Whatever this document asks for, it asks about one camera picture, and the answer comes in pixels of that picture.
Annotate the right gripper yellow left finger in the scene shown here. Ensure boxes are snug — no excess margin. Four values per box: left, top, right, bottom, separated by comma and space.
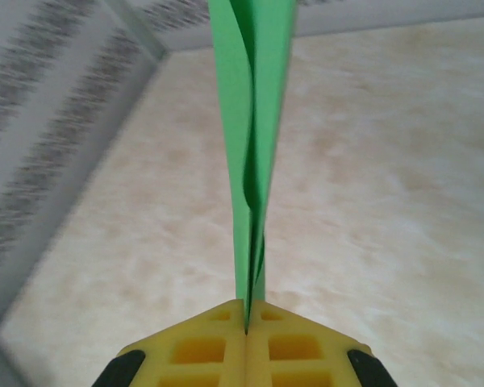
96, 298, 248, 387

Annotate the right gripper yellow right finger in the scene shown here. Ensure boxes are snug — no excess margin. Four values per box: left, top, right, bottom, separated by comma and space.
247, 299, 393, 387

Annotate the green paper sheet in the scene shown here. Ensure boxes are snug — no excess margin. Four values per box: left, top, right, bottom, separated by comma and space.
207, 0, 300, 335

